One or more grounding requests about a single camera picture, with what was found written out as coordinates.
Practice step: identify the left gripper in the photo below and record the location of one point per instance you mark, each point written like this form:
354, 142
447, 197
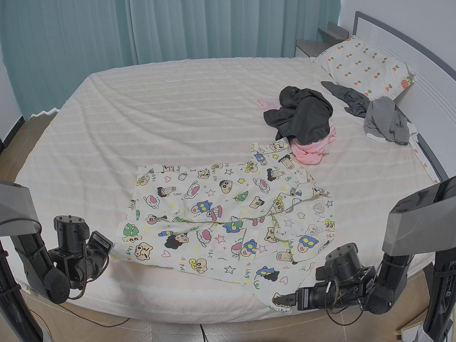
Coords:
94, 260

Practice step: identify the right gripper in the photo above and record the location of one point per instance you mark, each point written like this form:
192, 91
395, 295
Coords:
320, 297

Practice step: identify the white printed pyjama top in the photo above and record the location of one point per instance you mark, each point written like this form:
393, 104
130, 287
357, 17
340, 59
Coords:
213, 208

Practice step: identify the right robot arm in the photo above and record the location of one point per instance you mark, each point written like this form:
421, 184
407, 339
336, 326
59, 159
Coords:
416, 219

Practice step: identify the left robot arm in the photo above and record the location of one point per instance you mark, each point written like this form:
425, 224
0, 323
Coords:
17, 205

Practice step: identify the bed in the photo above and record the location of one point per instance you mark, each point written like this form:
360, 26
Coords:
142, 112

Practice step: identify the brown cardboard box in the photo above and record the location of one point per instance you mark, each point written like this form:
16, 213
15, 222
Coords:
409, 337

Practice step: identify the pink garment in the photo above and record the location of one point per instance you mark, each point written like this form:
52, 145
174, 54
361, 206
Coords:
310, 155

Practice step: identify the black garment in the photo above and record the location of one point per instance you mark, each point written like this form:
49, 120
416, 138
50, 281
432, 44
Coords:
306, 119

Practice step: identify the white printed pillow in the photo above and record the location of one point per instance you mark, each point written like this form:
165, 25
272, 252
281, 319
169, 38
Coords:
363, 62

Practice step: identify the grey bedside table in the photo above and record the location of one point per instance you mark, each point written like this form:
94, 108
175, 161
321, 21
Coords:
308, 46

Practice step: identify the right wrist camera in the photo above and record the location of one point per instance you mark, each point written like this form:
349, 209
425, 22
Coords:
323, 273

